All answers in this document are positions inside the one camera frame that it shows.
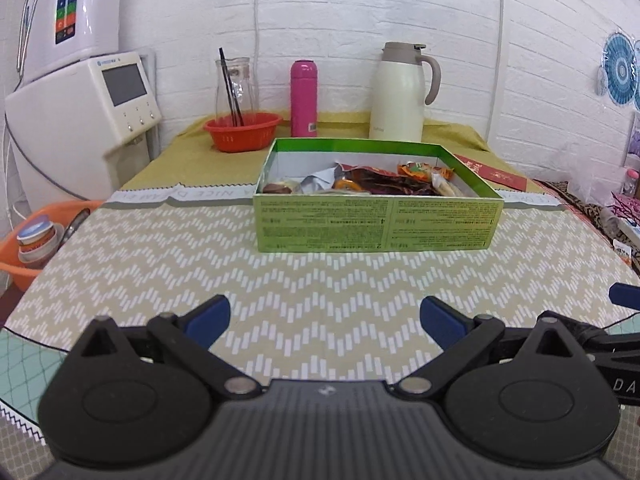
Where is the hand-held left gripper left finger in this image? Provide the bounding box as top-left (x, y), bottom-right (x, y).
top-left (70, 294), bottom-right (263, 401)

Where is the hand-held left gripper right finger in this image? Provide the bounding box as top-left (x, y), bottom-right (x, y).
top-left (395, 296), bottom-right (593, 402)

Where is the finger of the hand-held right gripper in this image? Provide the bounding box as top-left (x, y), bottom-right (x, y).
top-left (575, 312), bottom-right (640, 361)
top-left (609, 282), bottom-right (640, 307)

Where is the green cardboard box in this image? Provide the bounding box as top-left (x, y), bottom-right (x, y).
top-left (252, 137), bottom-right (505, 253)

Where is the red nut pouch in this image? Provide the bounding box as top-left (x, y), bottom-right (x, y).
top-left (335, 162), bottom-right (436, 197)

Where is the clear plastic container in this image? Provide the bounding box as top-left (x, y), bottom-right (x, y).
top-left (575, 155), bottom-right (631, 206)

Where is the beige chevron table mat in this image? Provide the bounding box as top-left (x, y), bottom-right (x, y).
top-left (0, 200), bottom-right (640, 461)

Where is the white orange snack packet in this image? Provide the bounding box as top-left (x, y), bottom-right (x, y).
top-left (431, 167), bottom-right (463, 197)

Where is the yellow tablecloth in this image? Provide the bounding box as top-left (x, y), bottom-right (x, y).
top-left (107, 110), bottom-right (561, 209)

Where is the red envelope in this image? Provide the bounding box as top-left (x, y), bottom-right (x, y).
top-left (452, 154), bottom-right (532, 192)

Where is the metal utensil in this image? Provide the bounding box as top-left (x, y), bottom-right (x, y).
top-left (59, 207), bottom-right (91, 253)

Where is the silver foil packet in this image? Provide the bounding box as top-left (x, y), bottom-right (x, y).
top-left (299, 166), bottom-right (346, 195)

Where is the red plastic basket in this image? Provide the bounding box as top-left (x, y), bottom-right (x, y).
top-left (202, 112), bottom-right (284, 153)

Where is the teal net-pattern cloth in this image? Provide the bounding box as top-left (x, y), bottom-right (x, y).
top-left (0, 330), bottom-right (68, 411)

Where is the cup with blue lid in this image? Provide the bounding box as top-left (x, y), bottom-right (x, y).
top-left (16, 214), bottom-right (55, 247)

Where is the orange plastic basin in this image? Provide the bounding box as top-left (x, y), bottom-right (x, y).
top-left (0, 200), bottom-right (103, 293)

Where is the cream thermal jug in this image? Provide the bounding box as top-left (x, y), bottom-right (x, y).
top-left (369, 41), bottom-right (443, 143)

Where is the glass carafe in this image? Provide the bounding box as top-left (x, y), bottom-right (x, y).
top-left (215, 57), bottom-right (260, 117)

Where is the pink thermos bottle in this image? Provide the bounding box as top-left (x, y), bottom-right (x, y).
top-left (290, 59), bottom-right (319, 138)

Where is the white appliance with screen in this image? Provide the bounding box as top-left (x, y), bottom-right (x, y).
top-left (4, 51), bottom-right (165, 211)

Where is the white water purifier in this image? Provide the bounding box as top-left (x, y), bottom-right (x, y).
top-left (17, 0), bottom-right (126, 83)

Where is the blue mandala wall decoration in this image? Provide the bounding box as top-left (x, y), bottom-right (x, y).
top-left (597, 30), bottom-right (640, 111)

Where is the grey appliance cord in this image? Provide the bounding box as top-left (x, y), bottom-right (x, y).
top-left (0, 110), bottom-right (31, 221)

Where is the white wall cable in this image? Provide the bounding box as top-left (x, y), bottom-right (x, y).
top-left (487, 0), bottom-right (507, 142)
top-left (252, 0), bottom-right (264, 111)

